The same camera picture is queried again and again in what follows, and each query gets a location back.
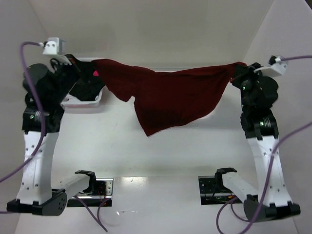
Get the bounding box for dark red t-shirt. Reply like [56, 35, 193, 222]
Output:
[93, 59, 246, 137]

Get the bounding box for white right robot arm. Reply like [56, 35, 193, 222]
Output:
[215, 57, 301, 222]

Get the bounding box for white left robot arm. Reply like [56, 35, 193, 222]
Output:
[6, 55, 96, 216]

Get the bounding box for white plastic basket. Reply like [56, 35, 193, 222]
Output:
[61, 57, 105, 108]

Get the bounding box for black t-shirt in basket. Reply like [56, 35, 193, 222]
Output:
[69, 60, 105, 101]

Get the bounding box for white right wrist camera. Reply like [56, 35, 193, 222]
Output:
[253, 56, 288, 78]

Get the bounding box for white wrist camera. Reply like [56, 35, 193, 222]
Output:
[43, 37, 66, 55]
[253, 56, 288, 78]

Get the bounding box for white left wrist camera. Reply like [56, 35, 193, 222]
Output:
[43, 37, 66, 55]

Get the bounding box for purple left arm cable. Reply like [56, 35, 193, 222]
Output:
[0, 41, 108, 232]

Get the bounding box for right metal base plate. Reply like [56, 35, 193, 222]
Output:
[198, 176, 235, 205]

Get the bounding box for metal base plate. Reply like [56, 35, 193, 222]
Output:
[77, 178, 114, 207]
[198, 176, 235, 205]

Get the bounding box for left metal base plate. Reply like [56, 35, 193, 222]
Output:
[77, 178, 114, 207]

